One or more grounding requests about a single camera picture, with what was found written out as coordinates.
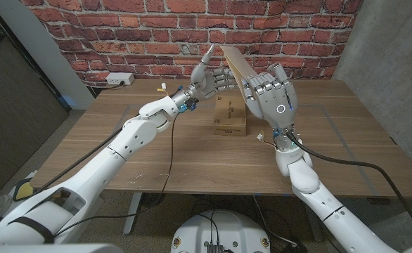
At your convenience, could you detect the red brick printed backdrop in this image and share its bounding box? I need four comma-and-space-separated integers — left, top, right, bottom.
19, 0, 363, 88

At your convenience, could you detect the small cardboard packing box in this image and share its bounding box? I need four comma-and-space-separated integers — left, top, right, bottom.
212, 95, 247, 137

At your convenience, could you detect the dark grey door panel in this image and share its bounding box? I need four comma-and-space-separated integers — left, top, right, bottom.
0, 6, 70, 187

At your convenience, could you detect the grey sneaker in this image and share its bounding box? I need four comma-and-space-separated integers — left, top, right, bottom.
0, 195, 14, 217

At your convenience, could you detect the thin beige paper folder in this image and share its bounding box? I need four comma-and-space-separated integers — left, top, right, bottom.
219, 44, 259, 106

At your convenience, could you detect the white table leg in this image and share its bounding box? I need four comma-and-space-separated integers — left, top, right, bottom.
123, 192, 143, 235
304, 202, 325, 242

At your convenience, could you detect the yellow and black floor object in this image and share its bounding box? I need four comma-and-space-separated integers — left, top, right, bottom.
13, 178, 34, 202

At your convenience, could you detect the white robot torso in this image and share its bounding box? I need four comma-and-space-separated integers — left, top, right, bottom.
170, 209, 272, 253

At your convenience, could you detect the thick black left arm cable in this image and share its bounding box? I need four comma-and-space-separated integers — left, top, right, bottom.
33, 126, 123, 195

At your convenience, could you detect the grey finned module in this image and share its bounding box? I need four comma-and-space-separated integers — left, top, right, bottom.
206, 242, 225, 253

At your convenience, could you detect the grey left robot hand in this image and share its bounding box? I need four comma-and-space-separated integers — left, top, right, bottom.
190, 44, 240, 103

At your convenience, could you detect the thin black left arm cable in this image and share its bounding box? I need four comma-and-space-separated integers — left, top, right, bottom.
54, 115, 177, 237

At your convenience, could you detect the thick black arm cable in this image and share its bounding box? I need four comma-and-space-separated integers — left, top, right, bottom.
33, 126, 123, 195
284, 129, 412, 233

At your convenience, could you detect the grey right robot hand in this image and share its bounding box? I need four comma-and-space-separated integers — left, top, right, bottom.
243, 63, 299, 129

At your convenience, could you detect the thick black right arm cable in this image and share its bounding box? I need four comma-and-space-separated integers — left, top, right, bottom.
284, 129, 412, 233

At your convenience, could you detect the white power strip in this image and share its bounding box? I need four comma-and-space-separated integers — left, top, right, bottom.
105, 72, 136, 86

